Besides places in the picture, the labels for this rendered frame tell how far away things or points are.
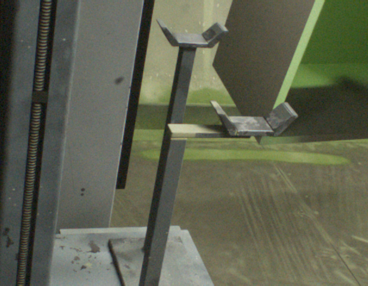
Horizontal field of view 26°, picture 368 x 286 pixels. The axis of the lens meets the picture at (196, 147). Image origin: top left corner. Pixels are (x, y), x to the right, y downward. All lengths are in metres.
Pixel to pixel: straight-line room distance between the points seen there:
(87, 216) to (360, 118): 1.12
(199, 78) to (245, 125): 2.21
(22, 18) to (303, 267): 1.81
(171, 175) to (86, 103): 0.62
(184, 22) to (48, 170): 2.20
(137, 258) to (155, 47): 1.92
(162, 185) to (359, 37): 1.85
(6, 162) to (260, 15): 1.38
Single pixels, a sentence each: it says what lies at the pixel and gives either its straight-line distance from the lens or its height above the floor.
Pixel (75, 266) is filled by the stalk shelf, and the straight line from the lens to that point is 1.03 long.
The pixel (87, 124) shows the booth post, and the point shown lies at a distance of 1.36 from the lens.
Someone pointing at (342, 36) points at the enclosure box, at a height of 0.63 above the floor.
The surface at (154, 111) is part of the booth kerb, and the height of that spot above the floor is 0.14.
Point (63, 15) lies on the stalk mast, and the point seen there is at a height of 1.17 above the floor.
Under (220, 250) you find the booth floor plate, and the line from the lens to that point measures 2.40.
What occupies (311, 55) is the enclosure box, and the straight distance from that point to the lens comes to 2.49.
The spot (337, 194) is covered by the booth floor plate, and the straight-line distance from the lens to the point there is 2.83.
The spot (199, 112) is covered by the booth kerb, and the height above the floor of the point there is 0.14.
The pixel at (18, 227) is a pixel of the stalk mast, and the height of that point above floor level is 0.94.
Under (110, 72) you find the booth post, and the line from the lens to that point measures 1.32.
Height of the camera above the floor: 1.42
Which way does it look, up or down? 28 degrees down
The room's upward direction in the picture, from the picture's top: 12 degrees clockwise
